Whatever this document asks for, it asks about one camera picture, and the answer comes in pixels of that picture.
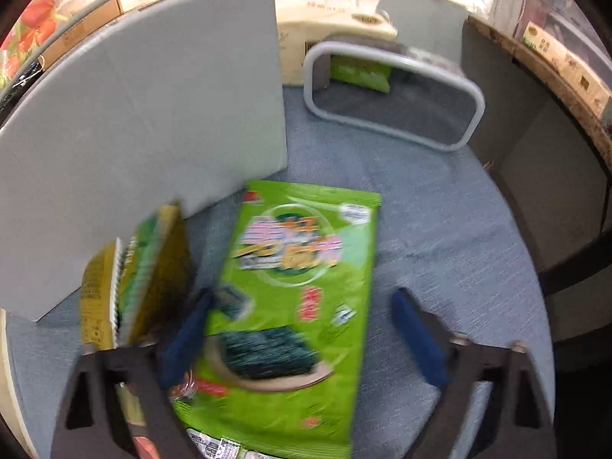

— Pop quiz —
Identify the green yellow snack packet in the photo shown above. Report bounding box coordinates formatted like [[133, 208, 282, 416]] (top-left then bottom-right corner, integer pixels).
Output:
[[114, 203, 197, 347]]

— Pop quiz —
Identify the floral roller blind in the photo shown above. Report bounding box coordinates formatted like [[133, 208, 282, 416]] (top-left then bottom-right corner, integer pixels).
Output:
[[0, 0, 113, 91]]

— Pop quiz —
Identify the cream tissue pack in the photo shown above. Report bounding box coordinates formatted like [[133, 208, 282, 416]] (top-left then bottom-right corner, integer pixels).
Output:
[[275, 0, 400, 88]]

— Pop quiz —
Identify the stone-topped cabinet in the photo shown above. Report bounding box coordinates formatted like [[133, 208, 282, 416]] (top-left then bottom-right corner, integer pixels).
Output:
[[461, 14, 612, 278]]

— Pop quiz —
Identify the green seaweed snack packet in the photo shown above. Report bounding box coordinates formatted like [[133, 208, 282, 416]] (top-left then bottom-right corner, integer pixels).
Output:
[[169, 179, 382, 459]]

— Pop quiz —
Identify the white cardboard box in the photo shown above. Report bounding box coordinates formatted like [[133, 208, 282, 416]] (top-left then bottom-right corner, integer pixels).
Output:
[[0, 0, 288, 322]]

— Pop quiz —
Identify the wrapped tissue pack bundle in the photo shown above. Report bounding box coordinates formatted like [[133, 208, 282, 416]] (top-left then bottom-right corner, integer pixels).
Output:
[[520, 21, 612, 122]]

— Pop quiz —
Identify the brown cardboard box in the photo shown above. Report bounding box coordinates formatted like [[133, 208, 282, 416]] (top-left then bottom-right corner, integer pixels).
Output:
[[38, 0, 124, 72]]

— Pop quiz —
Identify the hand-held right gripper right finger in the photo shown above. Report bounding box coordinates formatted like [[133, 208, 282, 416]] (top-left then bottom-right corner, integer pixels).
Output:
[[391, 288, 558, 459]]

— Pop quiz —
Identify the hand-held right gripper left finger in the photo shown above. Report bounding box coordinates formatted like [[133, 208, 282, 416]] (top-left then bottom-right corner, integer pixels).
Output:
[[50, 288, 216, 459]]

